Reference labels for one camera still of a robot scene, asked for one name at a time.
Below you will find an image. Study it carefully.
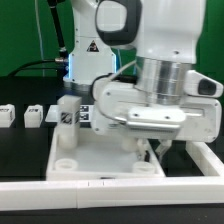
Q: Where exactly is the thin white hanging cable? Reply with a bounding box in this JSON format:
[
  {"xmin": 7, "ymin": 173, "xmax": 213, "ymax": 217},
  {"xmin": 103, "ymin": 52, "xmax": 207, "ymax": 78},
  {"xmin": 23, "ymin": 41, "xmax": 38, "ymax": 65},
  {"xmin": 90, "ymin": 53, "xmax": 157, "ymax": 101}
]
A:
[{"xmin": 33, "ymin": 0, "xmax": 46, "ymax": 78}]

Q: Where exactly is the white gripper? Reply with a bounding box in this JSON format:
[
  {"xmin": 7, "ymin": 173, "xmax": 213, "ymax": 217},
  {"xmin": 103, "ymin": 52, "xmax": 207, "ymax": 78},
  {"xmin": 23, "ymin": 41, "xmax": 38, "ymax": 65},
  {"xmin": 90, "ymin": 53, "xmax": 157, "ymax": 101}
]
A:
[{"xmin": 91, "ymin": 79, "xmax": 222, "ymax": 162}]

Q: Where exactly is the white square table top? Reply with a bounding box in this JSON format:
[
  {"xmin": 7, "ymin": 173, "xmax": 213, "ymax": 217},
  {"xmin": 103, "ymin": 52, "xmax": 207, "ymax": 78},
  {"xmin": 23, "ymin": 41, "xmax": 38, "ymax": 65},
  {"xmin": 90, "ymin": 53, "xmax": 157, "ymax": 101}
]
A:
[{"xmin": 46, "ymin": 128, "xmax": 165, "ymax": 181}]

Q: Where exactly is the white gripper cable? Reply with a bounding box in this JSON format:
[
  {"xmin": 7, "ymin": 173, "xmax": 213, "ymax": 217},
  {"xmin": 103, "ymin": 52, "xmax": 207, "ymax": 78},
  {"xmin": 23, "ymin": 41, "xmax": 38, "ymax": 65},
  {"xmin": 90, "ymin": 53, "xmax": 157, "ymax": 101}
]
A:
[{"xmin": 93, "ymin": 59, "xmax": 138, "ymax": 125}]

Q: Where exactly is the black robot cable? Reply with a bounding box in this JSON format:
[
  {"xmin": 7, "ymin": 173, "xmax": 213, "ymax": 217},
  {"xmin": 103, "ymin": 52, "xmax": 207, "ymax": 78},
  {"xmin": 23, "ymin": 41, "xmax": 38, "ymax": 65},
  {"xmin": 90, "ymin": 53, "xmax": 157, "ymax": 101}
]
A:
[{"xmin": 7, "ymin": 0, "xmax": 70, "ymax": 78}]

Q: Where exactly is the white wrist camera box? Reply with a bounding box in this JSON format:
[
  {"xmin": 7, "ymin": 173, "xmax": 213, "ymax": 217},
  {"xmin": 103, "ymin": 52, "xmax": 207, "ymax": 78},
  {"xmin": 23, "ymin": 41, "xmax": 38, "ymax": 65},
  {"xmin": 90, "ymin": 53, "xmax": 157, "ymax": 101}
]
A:
[{"xmin": 184, "ymin": 70, "xmax": 224, "ymax": 98}]

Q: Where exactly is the white L-shaped obstacle fence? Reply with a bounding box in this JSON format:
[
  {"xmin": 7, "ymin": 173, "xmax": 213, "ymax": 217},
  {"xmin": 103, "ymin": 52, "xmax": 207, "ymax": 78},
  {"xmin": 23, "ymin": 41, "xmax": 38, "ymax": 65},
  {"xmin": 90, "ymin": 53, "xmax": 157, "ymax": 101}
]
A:
[{"xmin": 0, "ymin": 143, "xmax": 224, "ymax": 211}]

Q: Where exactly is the white marker base plate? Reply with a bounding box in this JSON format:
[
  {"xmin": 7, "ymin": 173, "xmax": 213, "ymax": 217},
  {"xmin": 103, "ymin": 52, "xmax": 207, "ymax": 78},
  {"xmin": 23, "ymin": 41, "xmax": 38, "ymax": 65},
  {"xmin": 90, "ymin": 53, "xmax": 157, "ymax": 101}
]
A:
[{"xmin": 45, "ymin": 105, "xmax": 93, "ymax": 123}]

